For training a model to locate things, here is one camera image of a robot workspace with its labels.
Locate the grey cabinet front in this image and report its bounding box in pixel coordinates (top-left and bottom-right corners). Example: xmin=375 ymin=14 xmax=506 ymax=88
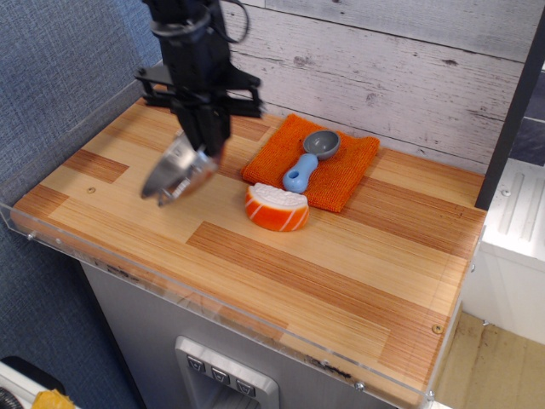
xmin=83 ymin=264 xmax=389 ymax=408

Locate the white grooved side unit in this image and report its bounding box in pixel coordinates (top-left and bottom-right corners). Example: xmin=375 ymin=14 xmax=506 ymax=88
xmin=461 ymin=159 xmax=544 ymax=343

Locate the orange knitted cloth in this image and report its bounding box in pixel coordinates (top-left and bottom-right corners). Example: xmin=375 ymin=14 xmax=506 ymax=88
xmin=241 ymin=114 xmax=380 ymax=212

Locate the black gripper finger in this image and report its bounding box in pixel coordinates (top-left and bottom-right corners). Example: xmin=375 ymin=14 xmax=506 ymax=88
xmin=174 ymin=105 xmax=206 ymax=149
xmin=204 ymin=108 xmax=231 ymax=162

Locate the dark grey right post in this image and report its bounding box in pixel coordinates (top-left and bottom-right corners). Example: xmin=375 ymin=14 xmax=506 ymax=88
xmin=474 ymin=10 xmax=544 ymax=210

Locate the stainless steel colander bowl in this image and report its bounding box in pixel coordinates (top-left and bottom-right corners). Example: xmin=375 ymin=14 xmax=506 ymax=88
xmin=141 ymin=130 xmax=221 ymax=206

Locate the blue grey ice cream scoop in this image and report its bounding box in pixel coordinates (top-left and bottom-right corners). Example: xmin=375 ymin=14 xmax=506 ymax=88
xmin=282 ymin=130 xmax=341 ymax=193

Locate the orange salmon sushi toy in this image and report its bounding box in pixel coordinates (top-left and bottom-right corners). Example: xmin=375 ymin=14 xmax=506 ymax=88
xmin=245 ymin=183 xmax=310 ymax=232

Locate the black and yellow object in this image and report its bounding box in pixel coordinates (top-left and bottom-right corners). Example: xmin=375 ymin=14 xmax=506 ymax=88
xmin=1 ymin=356 xmax=77 ymax=409

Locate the silver dispenser button panel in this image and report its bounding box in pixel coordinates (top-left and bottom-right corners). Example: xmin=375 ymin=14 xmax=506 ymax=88
xmin=175 ymin=336 xmax=280 ymax=408

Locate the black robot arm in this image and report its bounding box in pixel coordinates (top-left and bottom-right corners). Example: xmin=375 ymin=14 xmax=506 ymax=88
xmin=135 ymin=1 xmax=261 ymax=158

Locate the clear acrylic table guard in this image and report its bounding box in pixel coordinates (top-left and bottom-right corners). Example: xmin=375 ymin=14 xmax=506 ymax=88
xmin=10 ymin=78 xmax=495 ymax=407

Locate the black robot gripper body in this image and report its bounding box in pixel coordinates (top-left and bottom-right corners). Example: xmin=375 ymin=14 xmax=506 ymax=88
xmin=135 ymin=25 xmax=261 ymax=118

